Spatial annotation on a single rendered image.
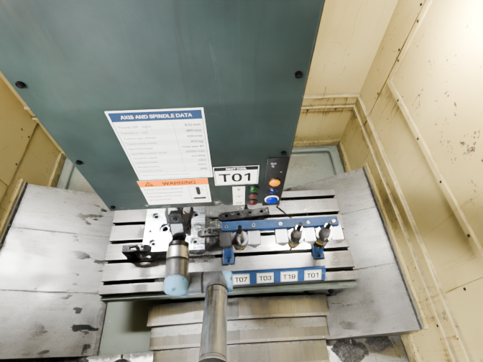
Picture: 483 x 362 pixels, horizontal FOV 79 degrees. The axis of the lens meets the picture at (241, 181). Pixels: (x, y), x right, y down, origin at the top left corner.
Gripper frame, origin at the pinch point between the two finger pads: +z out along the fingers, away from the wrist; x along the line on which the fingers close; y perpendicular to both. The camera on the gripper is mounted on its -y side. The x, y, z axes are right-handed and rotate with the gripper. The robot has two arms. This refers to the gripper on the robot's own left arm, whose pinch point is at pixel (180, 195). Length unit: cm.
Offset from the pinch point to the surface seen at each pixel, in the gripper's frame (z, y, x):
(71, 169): 70, 73, -93
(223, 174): -22, -44, 18
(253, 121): -21, -59, 24
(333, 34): 81, -14, 74
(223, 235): -12.1, 12.0, 15.3
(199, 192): -21.5, -36.2, 11.8
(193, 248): -8.5, 34.7, 0.6
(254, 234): -12.6, 12.0, 27.5
